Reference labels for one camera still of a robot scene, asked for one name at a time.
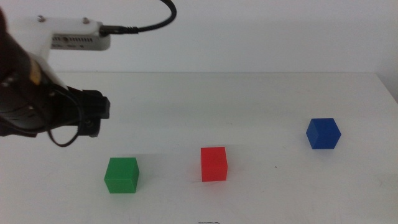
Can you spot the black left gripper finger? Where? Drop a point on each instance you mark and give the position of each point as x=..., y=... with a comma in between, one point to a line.
x=96, y=104

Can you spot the green cube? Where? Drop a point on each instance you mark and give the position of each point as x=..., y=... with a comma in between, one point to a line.
x=121, y=175

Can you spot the red cube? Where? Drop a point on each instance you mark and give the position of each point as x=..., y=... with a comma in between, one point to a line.
x=214, y=165

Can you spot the blue cube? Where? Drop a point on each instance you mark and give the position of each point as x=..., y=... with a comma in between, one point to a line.
x=323, y=133

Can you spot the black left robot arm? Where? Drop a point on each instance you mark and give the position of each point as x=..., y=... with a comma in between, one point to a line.
x=15, y=99

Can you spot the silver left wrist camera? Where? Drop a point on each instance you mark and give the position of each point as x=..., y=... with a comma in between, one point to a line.
x=81, y=43

